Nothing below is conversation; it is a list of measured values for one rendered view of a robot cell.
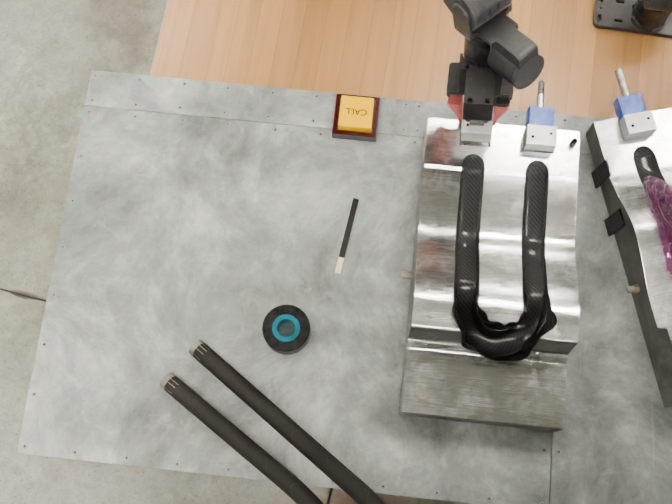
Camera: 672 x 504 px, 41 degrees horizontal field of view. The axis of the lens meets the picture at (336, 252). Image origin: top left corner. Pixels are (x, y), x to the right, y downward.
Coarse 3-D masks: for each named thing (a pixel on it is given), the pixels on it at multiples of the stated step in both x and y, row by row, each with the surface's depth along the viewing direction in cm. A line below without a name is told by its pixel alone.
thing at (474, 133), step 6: (462, 114) 146; (492, 114) 146; (462, 120) 146; (492, 120) 146; (462, 126) 146; (468, 126) 146; (474, 126) 146; (480, 126) 146; (486, 126) 146; (462, 132) 146; (468, 132) 146; (474, 132) 146; (480, 132) 146; (486, 132) 145; (462, 138) 150; (468, 138) 149; (474, 138) 149; (480, 138) 148; (486, 138) 148
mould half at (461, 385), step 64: (448, 128) 152; (512, 128) 152; (448, 192) 150; (512, 192) 150; (576, 192) 149; (448, 256) 145; (512, 256) 146; (448, 320) 139; (512, 320) 139; (576, 320) 139; (448, 384) 144; (512, 384) 144
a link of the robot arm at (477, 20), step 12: (444, 0) 128; (456, 0) 125; (468, 0) 123; (480, 0) 123; (492, 0) 124; (504, 0) 125; (468, 12) 124; (480, 12) 124; (492, 12) 125; (480, 24) 125
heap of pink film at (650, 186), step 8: (648, 176) 153; (648, 184) 151; (656, 184) 150; (664, 184) 149; (648, 192) 150; (656, 192) 149; (664, 192) 148; (648, 200) 149; (656, 200) 148; (664, 200) 147; (656, 208) 147; (664, 208) 147; (656, 216) 146; (664, 216) 146; (664, 224) 144; (664, 232) 146; (664, 240) 145; (664, 248) 145
